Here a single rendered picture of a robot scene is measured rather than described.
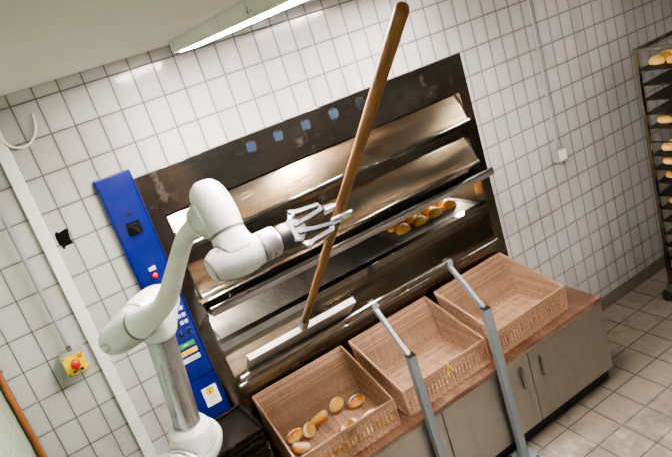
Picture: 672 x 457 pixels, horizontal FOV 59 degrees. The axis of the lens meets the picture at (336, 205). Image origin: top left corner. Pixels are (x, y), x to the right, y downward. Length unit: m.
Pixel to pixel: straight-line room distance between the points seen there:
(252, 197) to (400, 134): 0.92
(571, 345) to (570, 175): 1.19
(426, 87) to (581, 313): 1.55
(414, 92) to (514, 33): 0.81
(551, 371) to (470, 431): 0.61
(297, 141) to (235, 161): 0.34
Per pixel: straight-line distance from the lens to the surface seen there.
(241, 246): 1.61
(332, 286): 3.22
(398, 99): 3.31
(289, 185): 3.01
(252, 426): 2.91
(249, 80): 2.93
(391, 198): 3.30
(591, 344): 3.81
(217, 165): 2.88
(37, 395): 2.99
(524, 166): 3.94
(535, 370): 3.52
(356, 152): 1.48
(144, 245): 2.81
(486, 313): 3.07
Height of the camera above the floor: 2.48
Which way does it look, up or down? 17 degrees down
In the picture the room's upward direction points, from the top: 18 degrees counter-clockwise
